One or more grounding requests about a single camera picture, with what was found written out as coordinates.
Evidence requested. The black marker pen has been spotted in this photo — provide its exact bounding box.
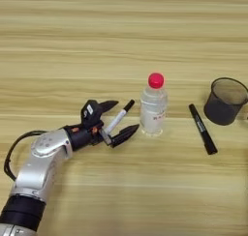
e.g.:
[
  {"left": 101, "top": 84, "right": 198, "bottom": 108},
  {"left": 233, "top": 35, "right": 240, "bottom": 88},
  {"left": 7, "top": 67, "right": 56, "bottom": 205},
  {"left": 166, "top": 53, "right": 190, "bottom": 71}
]
[{"left": 188, "top": 103, "right": 219, "bottom": 156}]

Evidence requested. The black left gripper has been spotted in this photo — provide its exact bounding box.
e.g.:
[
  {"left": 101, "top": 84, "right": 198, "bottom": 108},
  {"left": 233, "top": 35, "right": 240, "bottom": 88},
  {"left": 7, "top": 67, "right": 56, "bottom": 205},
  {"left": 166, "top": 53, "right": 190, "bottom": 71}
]
[{"left": 63, "top": 100, "right": 140, "bottom": 152}]

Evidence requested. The white marker with black cap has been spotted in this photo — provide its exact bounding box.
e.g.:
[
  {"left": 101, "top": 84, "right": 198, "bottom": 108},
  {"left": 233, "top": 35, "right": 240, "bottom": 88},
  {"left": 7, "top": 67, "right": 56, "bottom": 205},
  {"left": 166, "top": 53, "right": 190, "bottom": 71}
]
[{"left": 104, "top": 99, "right": 136, "bottom": 135}]

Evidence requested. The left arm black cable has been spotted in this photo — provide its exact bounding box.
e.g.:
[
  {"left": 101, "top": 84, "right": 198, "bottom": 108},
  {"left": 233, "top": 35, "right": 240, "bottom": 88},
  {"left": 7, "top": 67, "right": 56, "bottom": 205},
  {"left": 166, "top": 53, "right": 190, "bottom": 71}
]
[{"left": 3, "top": 130, "right": 49, "bottom": 183}]

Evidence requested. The clear bottle with red cap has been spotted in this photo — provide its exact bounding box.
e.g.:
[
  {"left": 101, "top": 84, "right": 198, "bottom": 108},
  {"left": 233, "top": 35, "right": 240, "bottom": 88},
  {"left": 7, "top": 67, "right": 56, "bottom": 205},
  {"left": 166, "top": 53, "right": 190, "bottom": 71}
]
[{"left": 139, "top": 72, "right": 169, "bottom": 138}]

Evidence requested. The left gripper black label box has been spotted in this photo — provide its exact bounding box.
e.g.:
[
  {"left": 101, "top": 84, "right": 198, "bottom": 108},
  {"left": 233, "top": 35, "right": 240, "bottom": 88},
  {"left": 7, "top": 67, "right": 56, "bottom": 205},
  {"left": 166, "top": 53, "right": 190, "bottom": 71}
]
[{"left": 80, "top": 99, "right": 105, "bottom": 129}]

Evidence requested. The black mesh pen cup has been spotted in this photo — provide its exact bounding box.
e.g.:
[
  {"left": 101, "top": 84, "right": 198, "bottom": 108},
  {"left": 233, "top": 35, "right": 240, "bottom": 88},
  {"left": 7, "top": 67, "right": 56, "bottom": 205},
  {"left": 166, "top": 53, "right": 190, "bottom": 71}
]
[{"left": 202, "top": 76, "right": 248, "bottom": 127}]

